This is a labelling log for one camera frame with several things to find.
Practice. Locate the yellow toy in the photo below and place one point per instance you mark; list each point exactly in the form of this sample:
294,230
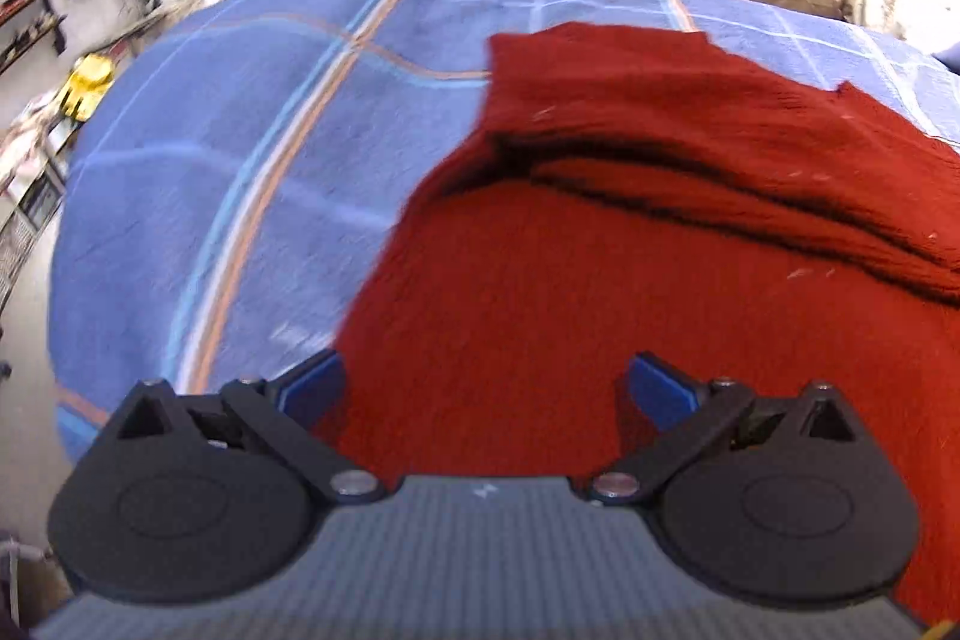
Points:
88,85

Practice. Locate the blue plaid bed sheet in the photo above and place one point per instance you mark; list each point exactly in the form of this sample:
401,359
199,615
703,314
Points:
225,160

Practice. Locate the red knit sweater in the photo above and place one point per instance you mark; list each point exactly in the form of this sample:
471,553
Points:
525,280

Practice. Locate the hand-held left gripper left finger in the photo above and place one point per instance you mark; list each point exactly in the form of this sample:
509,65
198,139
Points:
319,385

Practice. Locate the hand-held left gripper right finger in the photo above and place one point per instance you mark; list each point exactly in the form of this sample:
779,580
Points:
658,389

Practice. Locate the floral table cover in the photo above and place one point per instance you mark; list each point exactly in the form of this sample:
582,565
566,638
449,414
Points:
26,145

